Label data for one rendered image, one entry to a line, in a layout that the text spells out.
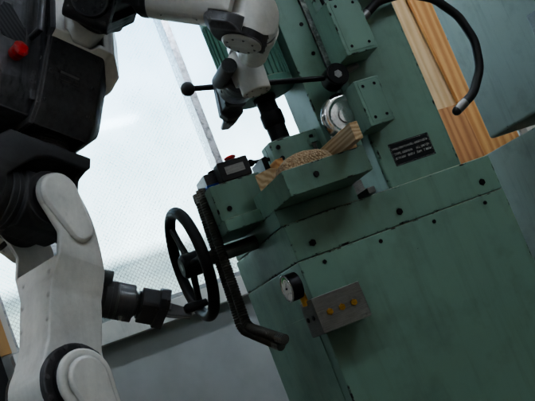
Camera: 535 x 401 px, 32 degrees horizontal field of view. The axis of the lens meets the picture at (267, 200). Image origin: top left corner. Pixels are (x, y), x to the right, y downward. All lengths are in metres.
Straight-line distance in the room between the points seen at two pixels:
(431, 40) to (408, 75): 1.78
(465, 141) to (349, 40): 1.74
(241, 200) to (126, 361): 1.33
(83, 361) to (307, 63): 1.12
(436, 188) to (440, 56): 2.00
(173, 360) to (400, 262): 1.47
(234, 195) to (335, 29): 0.49
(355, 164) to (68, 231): 0.70
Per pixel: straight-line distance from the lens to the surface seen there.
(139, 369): 3.48
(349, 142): 2.08
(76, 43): 1.91
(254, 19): 1.80
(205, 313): 2.29
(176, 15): 1.82
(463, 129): 4.08
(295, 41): 2.48
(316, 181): 2.08
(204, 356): 3.55
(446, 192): 2.33
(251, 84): 2.03
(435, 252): 2.27
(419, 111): 2.49
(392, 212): 2.25
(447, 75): 4.24
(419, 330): 2.22
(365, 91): 2.34
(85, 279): 1.77
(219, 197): 2.25
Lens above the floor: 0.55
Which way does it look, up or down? 8 degrees up
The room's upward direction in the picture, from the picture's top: 22 degrees counter-clockwise
